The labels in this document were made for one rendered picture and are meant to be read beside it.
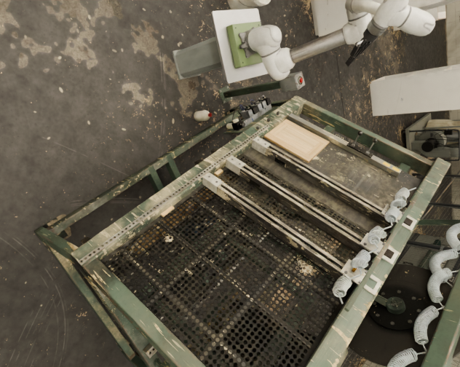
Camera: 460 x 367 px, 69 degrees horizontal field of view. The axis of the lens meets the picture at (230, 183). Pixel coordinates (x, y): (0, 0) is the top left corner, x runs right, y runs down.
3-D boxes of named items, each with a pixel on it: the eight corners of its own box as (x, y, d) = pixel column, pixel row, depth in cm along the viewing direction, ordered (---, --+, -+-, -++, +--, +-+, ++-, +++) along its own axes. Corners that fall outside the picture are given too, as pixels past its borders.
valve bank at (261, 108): (254, 94, 295) (276, 90, 278) (259, 109, 301) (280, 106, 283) (216, 117, 267) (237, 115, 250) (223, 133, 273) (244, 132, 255)
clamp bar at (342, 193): (258, 142, 256) (262, 116, 238) (409, 231, 208) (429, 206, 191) (250, 148, 250) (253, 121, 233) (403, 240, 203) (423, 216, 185)
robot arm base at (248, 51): (234, 35, 242) (239, 33, 238) (254, 26, 253) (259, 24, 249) (242, 60, 249) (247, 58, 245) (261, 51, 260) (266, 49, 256)
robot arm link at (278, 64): (263, 52, 255) (274, 78, 265) (258, 59, 243) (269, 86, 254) (369, 6, 216) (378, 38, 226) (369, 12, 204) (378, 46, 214)
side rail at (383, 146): (304, 111, 300) (307, 100, 292) (426, 172, 256) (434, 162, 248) (300, 113, 297) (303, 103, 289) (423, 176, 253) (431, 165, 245)
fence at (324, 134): (290, 116, 282) (291, 113, 279) (399, 173, 244) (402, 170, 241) (287, 119, 279) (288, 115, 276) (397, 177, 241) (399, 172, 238)
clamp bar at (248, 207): (210, 178, 226) (212, 151, 209) (374, 290, 179) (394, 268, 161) (200, 186, 221) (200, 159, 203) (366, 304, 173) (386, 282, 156)
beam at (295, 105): (293, 105, 305) (295, 95, 297) (304, 111, 301) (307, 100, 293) (74, 263, 182) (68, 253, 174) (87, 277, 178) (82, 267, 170)
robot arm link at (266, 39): (257, 25, 248) (279, 17, 231) (266, 49, 256) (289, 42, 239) (244, 35, 240) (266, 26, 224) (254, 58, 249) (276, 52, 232)
